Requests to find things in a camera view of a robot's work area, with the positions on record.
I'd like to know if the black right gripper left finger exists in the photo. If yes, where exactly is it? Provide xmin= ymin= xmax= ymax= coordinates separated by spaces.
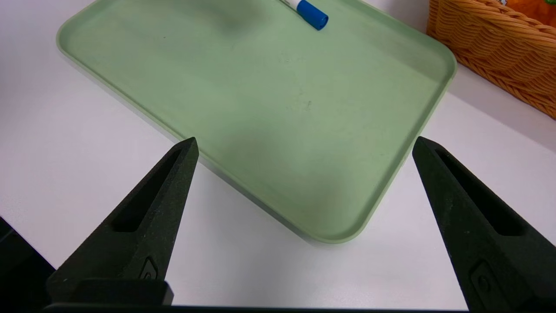
xmin=46 ymin=137 xmax=199 ymax=307

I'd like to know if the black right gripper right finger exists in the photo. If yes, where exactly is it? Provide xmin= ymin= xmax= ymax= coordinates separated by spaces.
xmin=412 ymin=136 xmax=556 ymax=311

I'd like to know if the orange snack bag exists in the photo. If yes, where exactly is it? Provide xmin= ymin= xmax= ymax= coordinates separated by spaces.
xmin=504 ymin=0 xmax=556 ymax=27

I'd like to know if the white marker with blue cap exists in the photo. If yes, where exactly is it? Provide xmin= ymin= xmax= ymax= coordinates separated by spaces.
xmin=280 ymin=0 xmax=329 ymax=31

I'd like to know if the orange wicker basket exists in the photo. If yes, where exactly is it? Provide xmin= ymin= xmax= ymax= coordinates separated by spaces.
xmin=427 ymin=0 xmax=556 ymax=120

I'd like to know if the light green plastic tray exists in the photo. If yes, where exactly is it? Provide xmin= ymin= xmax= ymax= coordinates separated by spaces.
xmin=56 ymin=0 xmax=457 ymax=244

